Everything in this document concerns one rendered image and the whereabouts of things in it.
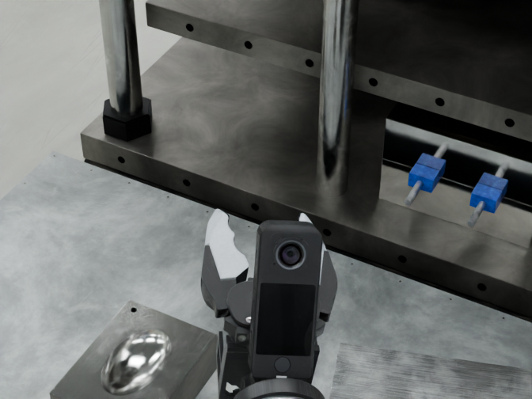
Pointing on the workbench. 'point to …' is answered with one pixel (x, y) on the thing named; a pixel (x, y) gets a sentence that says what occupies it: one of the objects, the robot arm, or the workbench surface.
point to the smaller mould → (142, 359)
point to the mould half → (422, 377)
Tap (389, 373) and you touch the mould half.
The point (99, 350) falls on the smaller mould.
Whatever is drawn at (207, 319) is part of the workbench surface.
